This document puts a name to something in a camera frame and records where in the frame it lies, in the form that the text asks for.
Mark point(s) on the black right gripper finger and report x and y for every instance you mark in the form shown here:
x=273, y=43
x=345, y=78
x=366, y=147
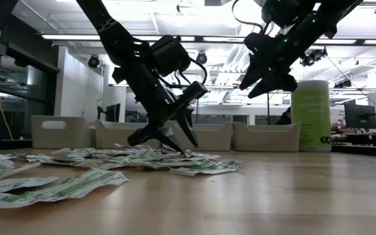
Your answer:
x=251, y=76
x=266, y=86

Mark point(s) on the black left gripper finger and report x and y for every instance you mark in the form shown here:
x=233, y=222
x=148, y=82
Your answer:
x=171, y=140
x=188, y=127

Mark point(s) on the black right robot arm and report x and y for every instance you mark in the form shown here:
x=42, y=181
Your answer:
x=325, y=19

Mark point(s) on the white plastic bin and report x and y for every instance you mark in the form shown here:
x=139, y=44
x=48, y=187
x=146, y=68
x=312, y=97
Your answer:
x=73, y=135
x=214, y=137
x=266, y=138
x=116, y=137

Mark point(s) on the person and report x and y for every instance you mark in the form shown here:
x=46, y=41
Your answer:
x=284, y=118

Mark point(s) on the black computer monitor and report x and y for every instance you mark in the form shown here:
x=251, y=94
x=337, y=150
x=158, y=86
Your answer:
x=113, y=112
x=360, y=115

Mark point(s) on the long ceiling light bar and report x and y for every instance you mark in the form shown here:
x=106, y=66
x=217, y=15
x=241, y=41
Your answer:
x=224, y=39

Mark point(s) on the green wipes canister white lid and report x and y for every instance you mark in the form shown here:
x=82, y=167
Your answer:
x=310, y=124

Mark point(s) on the black background table frame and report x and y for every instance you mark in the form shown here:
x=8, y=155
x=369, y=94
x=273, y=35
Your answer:
x=268, y=111

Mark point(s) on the black ceiling camera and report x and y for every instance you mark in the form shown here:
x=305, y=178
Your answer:
x=93, y=61
x=343, y=84
x=312, y=58
x=201, y=58

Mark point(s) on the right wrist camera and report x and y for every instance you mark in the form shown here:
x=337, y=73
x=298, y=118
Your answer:
x=281, y=11

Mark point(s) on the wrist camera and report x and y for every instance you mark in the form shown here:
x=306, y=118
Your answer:
x=281, y=11
x=170, y=55

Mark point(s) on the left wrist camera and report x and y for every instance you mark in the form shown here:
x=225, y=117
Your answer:
x=170, y=55

